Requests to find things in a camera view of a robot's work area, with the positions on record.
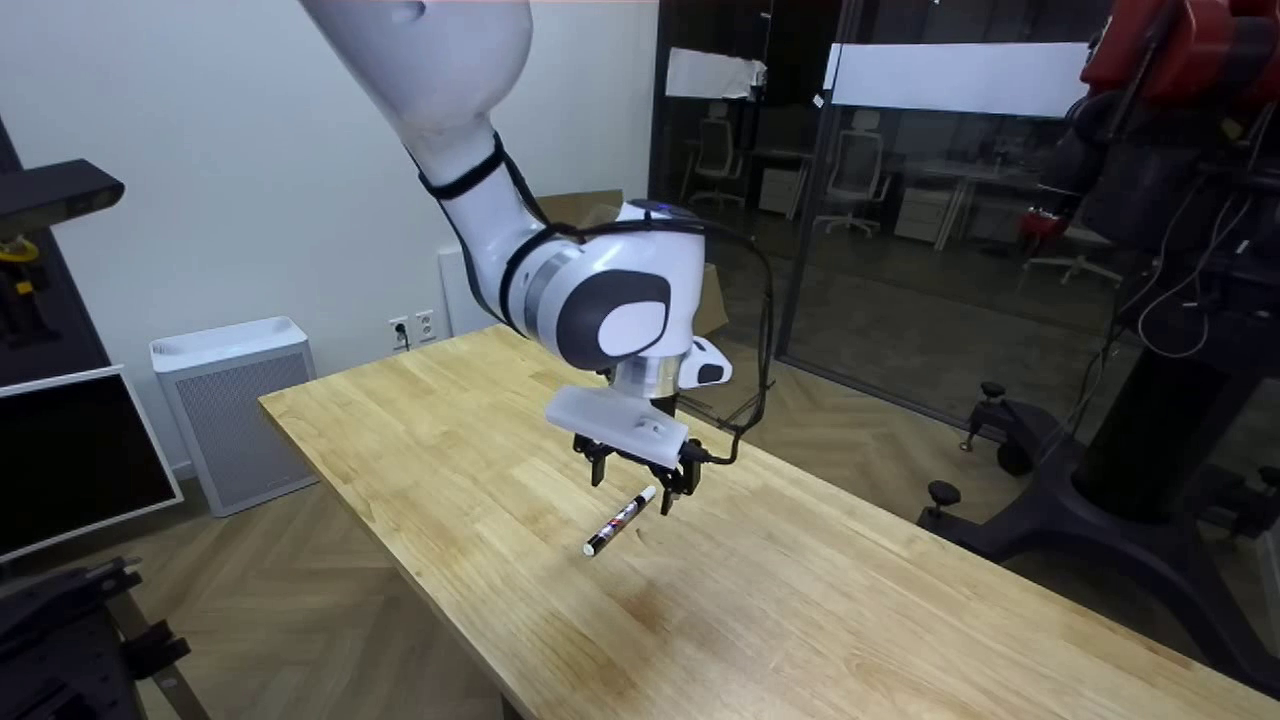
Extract white air purifier box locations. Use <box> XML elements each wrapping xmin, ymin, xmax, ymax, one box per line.
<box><xmin>142</xmin><ymin>310</ymin><xmax>320</xmax><ymax>518</ymax></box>

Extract white paper sign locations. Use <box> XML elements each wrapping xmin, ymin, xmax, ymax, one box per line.
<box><xmin>659</xmin><ymin>45</ymin><xmax>772</xmax><ymax>104</ymax></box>

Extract black and red pen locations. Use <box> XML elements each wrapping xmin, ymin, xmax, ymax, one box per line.
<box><xmin>581</xmin><ymin>484</ymin><xmax>662</xmax><ymax>561</ymax></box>

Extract grey hanging cables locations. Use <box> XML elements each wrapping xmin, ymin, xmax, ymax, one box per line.
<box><xmin>1126</xmin><ymin>122</ymin><xmax>1254</xmax><ymax>368</ymax></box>

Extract black framed shelf cabinet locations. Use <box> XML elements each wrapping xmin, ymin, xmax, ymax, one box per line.
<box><xmin>0</xmin><ymin>122</ymin><xmax>188</xmax><ymax>569</ymax></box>

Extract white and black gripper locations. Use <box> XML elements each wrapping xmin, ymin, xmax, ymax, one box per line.
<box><xmin>543</xmin><ymin>385</ymin><xmax>707</xmax><ymax>518</ymax></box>

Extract red seat office chair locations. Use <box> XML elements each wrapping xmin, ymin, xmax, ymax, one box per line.
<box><xmin>1010</xmin><ymin>200</ymin><xmax>1126</xmax><ymax>291</ymax></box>

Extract white wall outlet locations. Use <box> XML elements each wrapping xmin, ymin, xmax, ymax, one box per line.
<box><xmin>385</xmin><ymin>302</ymin><xmax>439</xmax><ymax>353</ymax></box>

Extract black tripod legs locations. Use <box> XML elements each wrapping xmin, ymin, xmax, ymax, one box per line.
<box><xmin>0</xmin><ymin>554</ymin><xmax>195</xmax><ymax>720</ymax></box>

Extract white board panel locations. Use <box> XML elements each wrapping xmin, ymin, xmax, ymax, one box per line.
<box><xmin>818</xmin><ymin>40</ymin><xmax>1098</xmax><ymax>122</ymax></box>

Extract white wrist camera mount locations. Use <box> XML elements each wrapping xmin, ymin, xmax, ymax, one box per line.
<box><xmin>675</xmin><ymin>335</ymin><xmax>737</xmax><ymax>397</ymax></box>

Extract red robot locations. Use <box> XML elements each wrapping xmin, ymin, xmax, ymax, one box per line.
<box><xmin>1075</xmin><ymin>0</ymin><xmax>1280</xmax><ymax>118</ymax></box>

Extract black robot pedestal stand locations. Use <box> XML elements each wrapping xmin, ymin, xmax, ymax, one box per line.
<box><xmin>917</xmin><ymin>76</ymin><xmax>1280</xmax><ymax>700</ymax></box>

